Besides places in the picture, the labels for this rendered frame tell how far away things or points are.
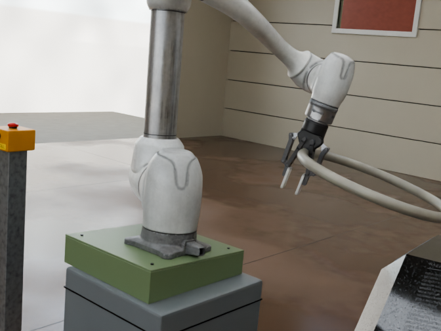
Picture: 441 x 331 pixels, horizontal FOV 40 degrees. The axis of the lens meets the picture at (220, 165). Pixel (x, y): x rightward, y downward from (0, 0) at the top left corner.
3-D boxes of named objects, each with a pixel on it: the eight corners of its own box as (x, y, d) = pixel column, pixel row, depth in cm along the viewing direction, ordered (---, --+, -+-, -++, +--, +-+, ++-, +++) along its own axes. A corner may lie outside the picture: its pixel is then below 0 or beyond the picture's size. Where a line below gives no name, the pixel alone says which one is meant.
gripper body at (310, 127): (301, 115, 183) (290, 144, 185) (327, 126, 180) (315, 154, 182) (308, 115, 190) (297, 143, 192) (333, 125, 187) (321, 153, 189)
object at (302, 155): (436, 200, 202) (440, 192, 201) (471, 242, 154) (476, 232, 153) (298, 146, 206) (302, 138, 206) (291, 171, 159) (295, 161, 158)
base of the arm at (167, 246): (177, 264, 155) (180, 243, 154) (121, 242, 169) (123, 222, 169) (223, 254, 169) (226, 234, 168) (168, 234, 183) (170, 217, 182)
